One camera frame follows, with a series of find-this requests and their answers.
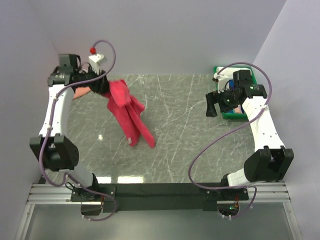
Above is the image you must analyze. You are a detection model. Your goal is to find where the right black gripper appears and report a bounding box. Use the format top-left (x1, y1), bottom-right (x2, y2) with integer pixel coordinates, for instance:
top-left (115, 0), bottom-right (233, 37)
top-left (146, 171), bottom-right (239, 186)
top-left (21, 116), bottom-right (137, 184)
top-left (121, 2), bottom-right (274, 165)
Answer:
top-left (205, 86), bottom-right (240, 118)

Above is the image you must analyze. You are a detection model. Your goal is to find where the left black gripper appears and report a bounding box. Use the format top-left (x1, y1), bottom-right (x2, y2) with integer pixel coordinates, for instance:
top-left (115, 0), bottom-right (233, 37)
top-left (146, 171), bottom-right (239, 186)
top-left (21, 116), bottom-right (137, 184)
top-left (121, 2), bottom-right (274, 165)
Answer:
top-left (75, 64), bottom-right (115, 95)

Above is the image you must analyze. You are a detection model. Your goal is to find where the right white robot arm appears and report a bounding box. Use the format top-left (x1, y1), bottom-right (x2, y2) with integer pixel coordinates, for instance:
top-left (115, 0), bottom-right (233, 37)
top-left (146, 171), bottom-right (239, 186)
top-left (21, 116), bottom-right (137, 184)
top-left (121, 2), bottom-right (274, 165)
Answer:
top-left (205, 66), bottom-right (294, 200)

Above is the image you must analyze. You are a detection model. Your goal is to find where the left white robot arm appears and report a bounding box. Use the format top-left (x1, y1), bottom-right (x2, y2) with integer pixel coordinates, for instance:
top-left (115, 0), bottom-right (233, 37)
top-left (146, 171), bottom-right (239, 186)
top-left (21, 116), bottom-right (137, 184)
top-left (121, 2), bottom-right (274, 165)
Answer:
top-left (29, 53), bottom-right (109, 201)

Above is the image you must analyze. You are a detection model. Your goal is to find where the green plastic bin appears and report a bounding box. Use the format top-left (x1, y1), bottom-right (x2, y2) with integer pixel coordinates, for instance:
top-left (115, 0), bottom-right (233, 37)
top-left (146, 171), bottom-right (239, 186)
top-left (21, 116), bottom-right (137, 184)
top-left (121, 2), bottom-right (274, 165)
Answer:
top-left (221, 66), bottom-right (257, 120)

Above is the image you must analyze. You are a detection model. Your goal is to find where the salmon orange towel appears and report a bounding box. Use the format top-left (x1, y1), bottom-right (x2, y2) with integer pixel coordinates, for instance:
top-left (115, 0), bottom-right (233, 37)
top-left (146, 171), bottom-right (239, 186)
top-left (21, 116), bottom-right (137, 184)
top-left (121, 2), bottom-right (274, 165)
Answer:
top-left (73, 87), bottom-right (91, 100)

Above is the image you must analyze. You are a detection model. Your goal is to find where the pink white rolled towel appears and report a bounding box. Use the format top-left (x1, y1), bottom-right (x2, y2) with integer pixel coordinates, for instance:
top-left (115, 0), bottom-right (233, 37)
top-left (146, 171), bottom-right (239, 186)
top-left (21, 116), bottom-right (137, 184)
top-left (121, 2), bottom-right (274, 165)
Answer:
top-left (232, 105), bottom-right (245, 114)

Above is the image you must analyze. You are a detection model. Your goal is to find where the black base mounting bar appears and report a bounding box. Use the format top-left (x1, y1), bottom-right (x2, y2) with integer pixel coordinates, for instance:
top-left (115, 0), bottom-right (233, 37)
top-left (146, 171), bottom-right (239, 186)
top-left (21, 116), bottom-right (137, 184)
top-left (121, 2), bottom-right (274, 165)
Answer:
top-left (65, 182), bottom-right (249, 216)

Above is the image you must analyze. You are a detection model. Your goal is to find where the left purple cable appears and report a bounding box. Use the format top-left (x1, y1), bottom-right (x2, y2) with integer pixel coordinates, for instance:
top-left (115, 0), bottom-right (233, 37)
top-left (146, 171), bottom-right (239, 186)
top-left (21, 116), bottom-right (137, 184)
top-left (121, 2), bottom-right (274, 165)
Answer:
top-left (38, 39), bottom-right (118, 222)

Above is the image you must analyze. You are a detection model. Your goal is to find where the aluminium rail frame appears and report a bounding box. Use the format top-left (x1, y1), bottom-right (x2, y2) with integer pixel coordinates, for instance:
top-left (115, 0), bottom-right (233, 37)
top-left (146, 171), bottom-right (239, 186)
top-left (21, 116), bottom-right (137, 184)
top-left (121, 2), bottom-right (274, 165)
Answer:
top-left (16, 182), bottom-right (303, 240)

